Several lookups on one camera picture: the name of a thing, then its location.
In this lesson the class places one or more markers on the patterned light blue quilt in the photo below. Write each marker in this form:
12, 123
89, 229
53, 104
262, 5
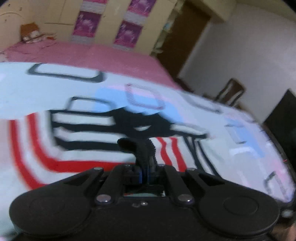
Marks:
252, 199

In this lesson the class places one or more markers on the dark wooden chair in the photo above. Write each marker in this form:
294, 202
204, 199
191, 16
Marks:
231, 92

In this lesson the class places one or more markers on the cream wardrobe with posters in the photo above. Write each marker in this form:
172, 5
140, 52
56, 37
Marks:
127, 25

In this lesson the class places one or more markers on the striped white knit sweater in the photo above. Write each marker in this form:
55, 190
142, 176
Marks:
54, 144

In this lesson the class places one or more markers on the dark brown wooden door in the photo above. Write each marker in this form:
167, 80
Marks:
182, 38

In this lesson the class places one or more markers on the pink bed sheet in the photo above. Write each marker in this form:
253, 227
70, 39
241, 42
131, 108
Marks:
98, 57

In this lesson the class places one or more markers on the orange cartoon pillow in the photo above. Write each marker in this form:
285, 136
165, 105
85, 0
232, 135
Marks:
30, 33

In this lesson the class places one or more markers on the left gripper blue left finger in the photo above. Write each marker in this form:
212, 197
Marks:
139, 150

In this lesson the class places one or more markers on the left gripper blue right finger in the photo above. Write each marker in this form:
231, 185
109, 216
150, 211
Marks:
152, 160

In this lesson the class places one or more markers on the cream wooden headboard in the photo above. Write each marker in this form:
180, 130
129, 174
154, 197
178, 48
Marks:
10, 29

